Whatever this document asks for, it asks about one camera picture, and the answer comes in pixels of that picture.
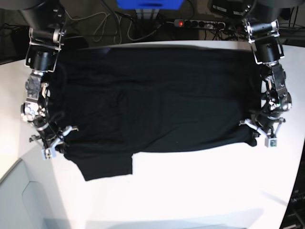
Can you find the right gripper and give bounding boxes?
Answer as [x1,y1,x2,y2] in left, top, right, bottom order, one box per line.
[29,120,79,153]

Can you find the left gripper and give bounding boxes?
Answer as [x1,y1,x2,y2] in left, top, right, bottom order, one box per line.
[239,112,286,138]

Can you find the black T-shirt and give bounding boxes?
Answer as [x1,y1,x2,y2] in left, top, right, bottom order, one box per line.
[48,48,262,181]

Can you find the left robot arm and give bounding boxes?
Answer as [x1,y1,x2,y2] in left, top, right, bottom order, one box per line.
[240,0,304,147]

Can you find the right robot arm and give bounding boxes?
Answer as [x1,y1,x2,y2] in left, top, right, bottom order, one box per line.
[0,0,75,159]

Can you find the grey power strip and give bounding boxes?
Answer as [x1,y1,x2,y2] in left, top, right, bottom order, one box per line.
[173,19,226,30]

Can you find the blue box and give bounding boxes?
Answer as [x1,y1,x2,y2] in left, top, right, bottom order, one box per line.
[116,0,184,10]

